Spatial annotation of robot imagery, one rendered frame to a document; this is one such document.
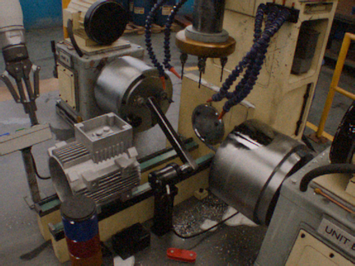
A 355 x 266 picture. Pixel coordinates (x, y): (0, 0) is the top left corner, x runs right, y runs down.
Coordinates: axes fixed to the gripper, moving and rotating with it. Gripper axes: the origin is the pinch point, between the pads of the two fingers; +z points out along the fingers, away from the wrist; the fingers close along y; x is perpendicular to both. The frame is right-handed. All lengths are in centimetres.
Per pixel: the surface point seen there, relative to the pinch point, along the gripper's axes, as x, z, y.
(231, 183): -47, 29, 30
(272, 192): -58, 32, 32
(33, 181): 5.1, 21.3, -5.0
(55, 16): 495, -155, 222
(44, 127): -3.5, 5.3, 1.5
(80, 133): -23.4, 8.4, 4.8
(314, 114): 84, 81, 309
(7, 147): -3.5, 7.5, -10.8
